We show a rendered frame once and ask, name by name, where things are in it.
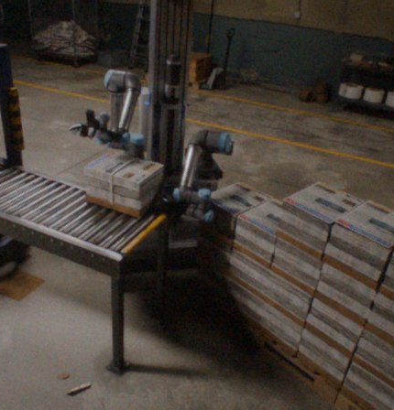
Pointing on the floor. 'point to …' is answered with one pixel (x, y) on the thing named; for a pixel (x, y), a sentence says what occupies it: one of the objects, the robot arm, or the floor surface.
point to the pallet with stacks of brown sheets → (200, 70)
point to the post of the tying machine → (6, 102)
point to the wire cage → (64, 37)
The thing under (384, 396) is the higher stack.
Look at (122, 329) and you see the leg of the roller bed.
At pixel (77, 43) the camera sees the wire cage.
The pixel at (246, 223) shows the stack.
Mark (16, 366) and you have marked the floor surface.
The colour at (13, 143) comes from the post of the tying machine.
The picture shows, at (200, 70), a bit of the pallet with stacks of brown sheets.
